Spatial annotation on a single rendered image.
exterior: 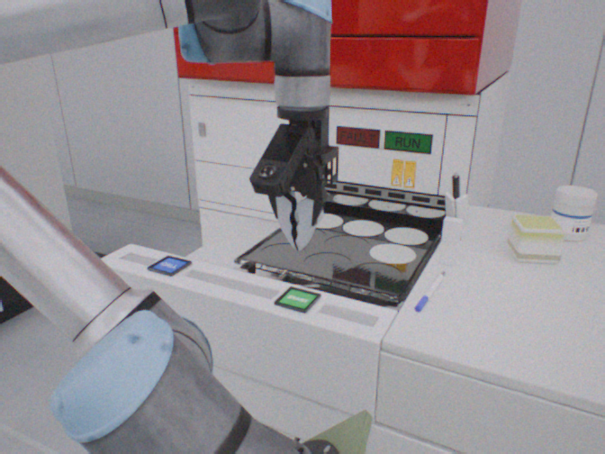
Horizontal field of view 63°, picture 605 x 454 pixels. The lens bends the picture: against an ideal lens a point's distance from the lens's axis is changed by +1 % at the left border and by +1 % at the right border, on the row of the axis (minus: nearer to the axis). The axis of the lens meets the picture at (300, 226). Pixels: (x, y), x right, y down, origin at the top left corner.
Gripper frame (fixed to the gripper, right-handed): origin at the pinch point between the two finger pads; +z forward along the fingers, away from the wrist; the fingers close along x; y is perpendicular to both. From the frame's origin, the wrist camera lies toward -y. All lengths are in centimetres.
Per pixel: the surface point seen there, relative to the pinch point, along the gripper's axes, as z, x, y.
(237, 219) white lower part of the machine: 26, 52, 57
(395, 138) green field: -5, 3, 58
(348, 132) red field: -5, 16, 57
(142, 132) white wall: 43, 237, 202
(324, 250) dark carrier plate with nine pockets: 16.0, 9.4, 30.5
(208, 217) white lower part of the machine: 27, 63, 57
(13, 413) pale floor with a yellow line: 106, 133, 19
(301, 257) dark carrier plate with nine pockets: 16.1, 12.7, 25.4
